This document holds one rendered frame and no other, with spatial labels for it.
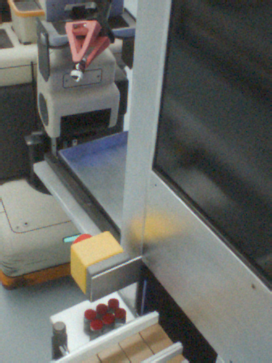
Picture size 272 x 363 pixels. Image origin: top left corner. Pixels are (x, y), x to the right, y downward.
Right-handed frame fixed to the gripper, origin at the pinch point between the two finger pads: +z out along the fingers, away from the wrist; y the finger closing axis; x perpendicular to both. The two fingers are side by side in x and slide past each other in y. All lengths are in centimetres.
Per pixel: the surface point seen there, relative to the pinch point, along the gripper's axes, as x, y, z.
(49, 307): -58, -106, 27
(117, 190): -1.4, -28.6, 13.2
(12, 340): -64, -97, 41
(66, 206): -9.3, -22.4, 20.2
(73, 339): 5.0, -12.6, 47.8
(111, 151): -7.7, -32.9, 1.2
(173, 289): 23.7, -5.3, 39.5
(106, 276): 12.8, -4.1, 39.0
